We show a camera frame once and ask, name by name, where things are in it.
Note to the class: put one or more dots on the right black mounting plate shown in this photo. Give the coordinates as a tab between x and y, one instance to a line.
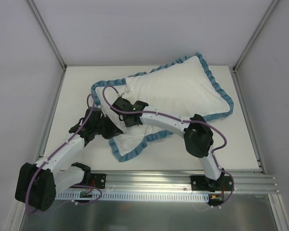
202	183

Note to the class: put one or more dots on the right aluminium frame post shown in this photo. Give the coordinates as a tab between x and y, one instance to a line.
264	19

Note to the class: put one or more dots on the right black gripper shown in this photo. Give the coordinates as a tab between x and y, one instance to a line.
120	104

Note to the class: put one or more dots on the blue patterned pillowcase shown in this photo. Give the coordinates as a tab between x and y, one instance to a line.
216	84

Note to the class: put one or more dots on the white slotted cable duct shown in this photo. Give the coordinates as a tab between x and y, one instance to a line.
134	196

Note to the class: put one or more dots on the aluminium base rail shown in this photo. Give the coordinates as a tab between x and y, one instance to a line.
245	182

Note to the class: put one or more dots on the white pillow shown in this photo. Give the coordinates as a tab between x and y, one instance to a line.
178	89

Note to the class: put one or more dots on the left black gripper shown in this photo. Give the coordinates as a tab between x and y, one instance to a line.
111	130

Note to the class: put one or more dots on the black mounting plate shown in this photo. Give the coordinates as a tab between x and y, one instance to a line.
202	183
97	180

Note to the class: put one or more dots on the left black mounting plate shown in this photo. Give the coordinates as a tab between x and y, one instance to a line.
97	180

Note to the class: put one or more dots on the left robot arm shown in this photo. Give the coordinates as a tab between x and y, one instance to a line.
40	182

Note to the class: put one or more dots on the aluminium frame post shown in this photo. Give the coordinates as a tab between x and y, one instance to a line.
264	19
38	17

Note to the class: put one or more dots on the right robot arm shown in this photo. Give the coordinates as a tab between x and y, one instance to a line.
196	133

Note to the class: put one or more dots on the left aluminium frame post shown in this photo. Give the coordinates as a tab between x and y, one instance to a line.
38	17

